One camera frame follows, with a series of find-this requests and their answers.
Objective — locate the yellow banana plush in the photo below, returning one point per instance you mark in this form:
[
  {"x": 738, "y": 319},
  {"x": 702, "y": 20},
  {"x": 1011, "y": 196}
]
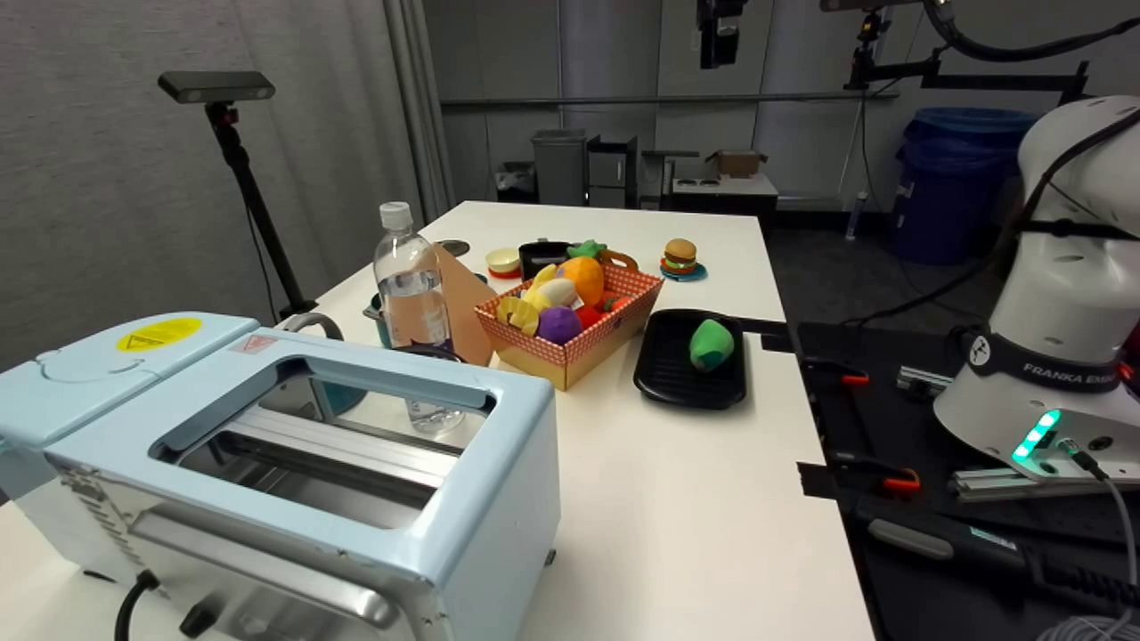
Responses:
[{"x": 549, "y": 288}]

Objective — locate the orange pineapple plush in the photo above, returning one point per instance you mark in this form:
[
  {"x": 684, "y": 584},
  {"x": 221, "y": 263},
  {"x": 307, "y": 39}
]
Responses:
[{"x": 582, "y": 279}]

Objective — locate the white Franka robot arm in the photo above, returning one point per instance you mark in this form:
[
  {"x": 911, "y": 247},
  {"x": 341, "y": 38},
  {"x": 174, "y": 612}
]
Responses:
[{"x": 1069, "y": 306}]

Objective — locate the purple plush fruit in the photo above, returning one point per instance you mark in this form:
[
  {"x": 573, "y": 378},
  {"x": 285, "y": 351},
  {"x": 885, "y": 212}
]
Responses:
[{"x": 558, "y": 324}]

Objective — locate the red tomato plush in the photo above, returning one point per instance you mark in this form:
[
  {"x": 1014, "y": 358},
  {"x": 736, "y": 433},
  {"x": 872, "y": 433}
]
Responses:
[{"x": 588, "y": 313}]

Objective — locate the yellow plush fruit slice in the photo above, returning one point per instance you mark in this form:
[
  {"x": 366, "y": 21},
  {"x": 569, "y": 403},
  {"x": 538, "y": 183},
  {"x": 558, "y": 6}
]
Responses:
[{"x": 518, "y": 312}]

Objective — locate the green plush fruit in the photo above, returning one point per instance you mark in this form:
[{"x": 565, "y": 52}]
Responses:
[{"x": 709, "y": 343}]

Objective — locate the orange cardboard box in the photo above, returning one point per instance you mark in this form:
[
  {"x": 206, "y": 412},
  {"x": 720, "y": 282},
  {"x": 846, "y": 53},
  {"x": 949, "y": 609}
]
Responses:
[{"x": 582, "y": 343}]

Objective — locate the black toy pot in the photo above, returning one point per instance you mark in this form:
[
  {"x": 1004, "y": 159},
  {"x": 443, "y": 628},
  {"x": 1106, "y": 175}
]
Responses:
[{"x": 538, "y": 254}]

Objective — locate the red and cream toy pan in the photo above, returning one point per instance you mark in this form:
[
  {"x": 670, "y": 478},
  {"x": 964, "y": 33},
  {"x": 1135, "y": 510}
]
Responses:
[{"x": 505, "y": 260}]

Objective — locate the black plastic tray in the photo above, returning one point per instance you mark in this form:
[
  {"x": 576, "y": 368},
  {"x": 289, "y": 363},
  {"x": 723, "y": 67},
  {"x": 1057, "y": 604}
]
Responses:
[{"x": 664, "y": 375}]

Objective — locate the toy burger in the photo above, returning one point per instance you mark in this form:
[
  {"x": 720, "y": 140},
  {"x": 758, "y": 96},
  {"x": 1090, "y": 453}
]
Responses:
[{"x": 678, "y": 254}]

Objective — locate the small blue plate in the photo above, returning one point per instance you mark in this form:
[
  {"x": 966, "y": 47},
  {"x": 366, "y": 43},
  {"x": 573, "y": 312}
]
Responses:
[{"x": 700, "y": 270}]

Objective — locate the clear plastic water bottle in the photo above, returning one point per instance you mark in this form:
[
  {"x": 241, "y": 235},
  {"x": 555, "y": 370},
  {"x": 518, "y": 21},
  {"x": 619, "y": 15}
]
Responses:
[{"x": 410, "y": 298}]

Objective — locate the small wooden background table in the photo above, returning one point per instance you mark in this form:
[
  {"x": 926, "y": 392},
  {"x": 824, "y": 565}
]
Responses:
[{"x": 717, "y": 187}]

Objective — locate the black tape strip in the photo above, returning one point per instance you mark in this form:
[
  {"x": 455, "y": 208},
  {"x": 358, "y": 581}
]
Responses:
[
  {"x": 816, "y": 478},
  {"x": 771, "y": 333}
]

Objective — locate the light blue toaster oven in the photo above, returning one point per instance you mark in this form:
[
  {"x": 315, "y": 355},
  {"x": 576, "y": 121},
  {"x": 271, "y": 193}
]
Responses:
[{"x": 358, "y": 501}]

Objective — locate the black tripod stand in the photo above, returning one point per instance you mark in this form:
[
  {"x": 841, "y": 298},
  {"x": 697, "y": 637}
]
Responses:
[{"x": 253, "y": 202}]

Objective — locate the blue trash bin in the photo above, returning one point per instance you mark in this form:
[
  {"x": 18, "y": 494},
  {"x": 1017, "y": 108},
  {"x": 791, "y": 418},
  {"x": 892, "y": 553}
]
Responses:
[{"x": 956, "y": 178}]

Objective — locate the black camera on boom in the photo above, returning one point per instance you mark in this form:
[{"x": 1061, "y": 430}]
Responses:
[{"x": 720, "y": 31}]

